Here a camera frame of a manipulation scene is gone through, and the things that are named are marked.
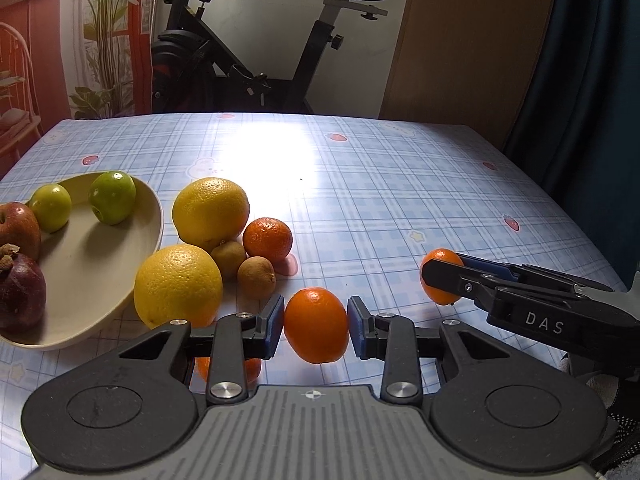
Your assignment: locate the dark purple mangosteen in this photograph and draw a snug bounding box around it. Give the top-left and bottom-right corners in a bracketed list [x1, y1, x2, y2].
[0, 243, 47, 332]

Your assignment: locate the large green apple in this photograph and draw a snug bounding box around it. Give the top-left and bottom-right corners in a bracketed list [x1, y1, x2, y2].
[89, 170, 137, 226]

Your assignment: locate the smooth orange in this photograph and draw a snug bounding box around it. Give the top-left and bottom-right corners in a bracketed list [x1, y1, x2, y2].
[195, 356, 262, 386]
[420, 248, 465, 307]
[284, 287, 349, 365]

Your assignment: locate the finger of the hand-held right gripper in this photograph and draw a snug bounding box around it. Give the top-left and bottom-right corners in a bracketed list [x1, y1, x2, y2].
[421, 259, 501, 311]
[457, 255, 613, 292]

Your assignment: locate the dark blue curtain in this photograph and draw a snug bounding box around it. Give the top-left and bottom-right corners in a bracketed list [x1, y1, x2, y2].
[502, 0, 640, 291]

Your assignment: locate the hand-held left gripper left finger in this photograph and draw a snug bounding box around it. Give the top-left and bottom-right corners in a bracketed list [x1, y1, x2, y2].
[107, 294, 286, 406]

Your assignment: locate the brown longan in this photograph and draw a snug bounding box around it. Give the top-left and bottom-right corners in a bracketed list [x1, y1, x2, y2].
[237, 256, 277, 299]
[210, 240, 247, 281]

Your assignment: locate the large yellow orange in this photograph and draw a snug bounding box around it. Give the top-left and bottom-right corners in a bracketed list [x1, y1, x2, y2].
[133, 244, 224, 330]
[172, 178, 250, 251]

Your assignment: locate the small green apple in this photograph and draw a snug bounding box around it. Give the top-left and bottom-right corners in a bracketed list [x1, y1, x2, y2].
[27, 183, 73, 234]

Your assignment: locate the beige plate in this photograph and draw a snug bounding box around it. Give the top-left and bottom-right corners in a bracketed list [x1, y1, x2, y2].
[0, 171, 165, 351]

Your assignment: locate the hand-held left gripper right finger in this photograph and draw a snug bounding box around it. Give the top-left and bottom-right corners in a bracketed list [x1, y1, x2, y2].
[347, 296, 521, 405]

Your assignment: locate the bumpy orange mandarin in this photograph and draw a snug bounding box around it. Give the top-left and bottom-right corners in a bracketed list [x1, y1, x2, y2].
[243, 217, 294, 264]

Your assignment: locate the black exercise bike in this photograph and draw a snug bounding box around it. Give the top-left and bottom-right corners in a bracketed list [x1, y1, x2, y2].
[150, 0, 393, 115]

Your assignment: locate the red apple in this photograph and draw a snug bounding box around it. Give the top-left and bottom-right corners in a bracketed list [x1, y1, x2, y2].
[0, 202, 42, 263]

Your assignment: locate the wooden cabinet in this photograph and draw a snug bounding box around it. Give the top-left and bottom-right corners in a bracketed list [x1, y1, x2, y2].
[378, 0, 561, 151]

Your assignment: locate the person's right hand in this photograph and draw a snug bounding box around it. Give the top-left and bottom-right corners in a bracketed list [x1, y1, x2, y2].
[560, 352, 640, 471]

